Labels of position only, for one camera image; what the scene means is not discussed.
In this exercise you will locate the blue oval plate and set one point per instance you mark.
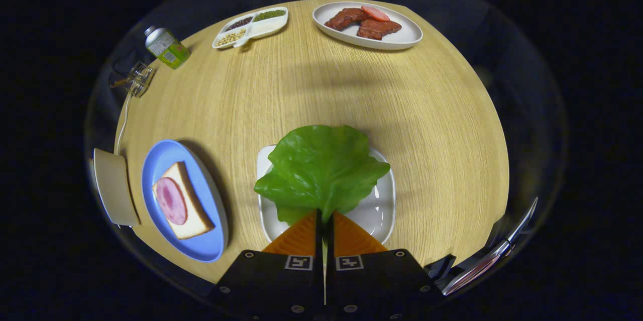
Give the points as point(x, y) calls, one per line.
point(166, 157)

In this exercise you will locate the pile of yellow soybeans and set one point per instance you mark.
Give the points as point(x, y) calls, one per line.
point(231, 37)

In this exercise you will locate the pile of green beans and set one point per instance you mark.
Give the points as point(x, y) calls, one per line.
point(270, 14)

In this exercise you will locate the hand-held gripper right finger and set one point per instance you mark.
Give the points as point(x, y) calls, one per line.
point(377, 281)

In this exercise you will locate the green drink bottle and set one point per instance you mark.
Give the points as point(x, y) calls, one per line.
point(168, 48)

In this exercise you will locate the white square plate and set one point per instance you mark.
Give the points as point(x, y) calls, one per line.
point(377, 210)

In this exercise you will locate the white oval plate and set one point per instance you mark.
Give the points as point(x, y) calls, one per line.
point(402, 37)

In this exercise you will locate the pile of dark red beans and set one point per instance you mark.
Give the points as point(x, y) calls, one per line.
point(238, 23)

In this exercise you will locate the white bread slice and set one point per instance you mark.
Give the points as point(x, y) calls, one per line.
point(193, 210)

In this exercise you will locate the brown grilled meat piece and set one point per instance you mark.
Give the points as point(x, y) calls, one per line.
point(377, 28)
point(344, 18)

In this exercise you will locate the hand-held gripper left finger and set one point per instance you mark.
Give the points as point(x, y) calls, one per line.
point(271, 281)

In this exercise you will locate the green lettuce leaf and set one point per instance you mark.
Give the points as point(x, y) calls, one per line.
point(321, 170)

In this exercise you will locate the white divided dish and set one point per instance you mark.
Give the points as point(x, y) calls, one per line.
point(274, 27)

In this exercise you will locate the red sausage slice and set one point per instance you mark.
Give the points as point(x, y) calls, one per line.
point(376, 13)

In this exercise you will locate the cream white toaster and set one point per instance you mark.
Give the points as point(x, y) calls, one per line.
point(114, 185)

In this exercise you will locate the pink ham slice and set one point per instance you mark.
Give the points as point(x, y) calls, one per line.
point(172, 200)

